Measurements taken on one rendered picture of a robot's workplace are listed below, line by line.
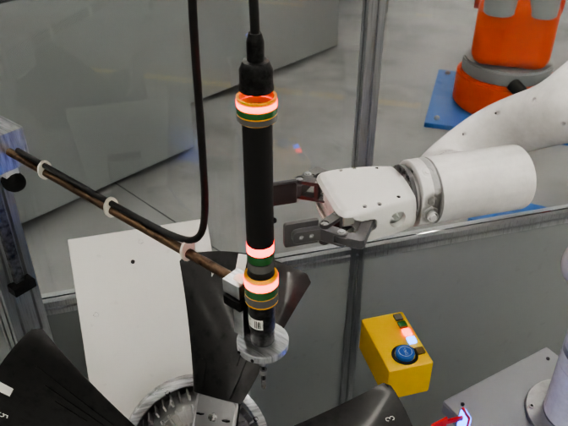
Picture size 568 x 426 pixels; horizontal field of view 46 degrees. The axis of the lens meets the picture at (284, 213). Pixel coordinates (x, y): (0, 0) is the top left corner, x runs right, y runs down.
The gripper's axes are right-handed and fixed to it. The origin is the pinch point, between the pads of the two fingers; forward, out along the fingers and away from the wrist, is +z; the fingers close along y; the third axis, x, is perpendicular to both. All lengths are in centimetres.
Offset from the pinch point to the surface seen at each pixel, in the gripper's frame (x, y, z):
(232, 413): -38.6, 3.8, 7.0
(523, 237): -73, 70, -93
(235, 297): -13.3, 1.7, 6.0
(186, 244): -10.4, 10.7, 10.8
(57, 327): -75, 70, 39
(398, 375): -60, 21, -30
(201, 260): -11.5, 8.1, 9.2
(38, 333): -23.1, 12.4, 32.7
